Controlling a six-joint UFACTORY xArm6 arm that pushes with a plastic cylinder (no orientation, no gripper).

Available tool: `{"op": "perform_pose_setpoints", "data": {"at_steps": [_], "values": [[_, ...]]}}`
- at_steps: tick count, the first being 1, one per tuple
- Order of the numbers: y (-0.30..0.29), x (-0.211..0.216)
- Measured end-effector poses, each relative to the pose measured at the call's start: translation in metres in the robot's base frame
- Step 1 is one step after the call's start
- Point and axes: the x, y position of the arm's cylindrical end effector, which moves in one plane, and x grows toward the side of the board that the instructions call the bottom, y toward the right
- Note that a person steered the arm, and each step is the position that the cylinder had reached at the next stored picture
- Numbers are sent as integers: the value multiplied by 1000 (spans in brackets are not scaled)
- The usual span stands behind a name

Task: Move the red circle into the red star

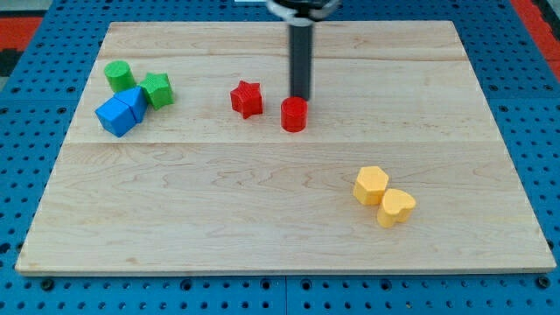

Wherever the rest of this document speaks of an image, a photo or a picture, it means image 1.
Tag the red cylinder block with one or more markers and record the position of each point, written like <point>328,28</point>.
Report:
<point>294,114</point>

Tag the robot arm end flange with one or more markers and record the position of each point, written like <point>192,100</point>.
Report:
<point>302,12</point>

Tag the red star block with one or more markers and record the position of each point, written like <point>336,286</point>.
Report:
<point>247,99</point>

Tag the green star block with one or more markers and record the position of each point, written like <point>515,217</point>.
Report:
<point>157,90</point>

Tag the light wooden board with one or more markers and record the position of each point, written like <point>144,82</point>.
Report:
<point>195,189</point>

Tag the yellow hexagon block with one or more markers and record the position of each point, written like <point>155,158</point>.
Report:
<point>370,185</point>

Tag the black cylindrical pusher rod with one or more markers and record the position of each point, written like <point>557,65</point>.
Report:
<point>300,60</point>

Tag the yellow heart block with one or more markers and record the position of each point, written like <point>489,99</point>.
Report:
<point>396,207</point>

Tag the blue triangular block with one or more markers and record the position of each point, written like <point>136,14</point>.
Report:
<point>134,98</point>

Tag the blue cube block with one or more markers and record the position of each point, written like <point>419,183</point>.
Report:
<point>115,117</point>

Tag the green cylinder block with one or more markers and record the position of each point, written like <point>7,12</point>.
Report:
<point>119,75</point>

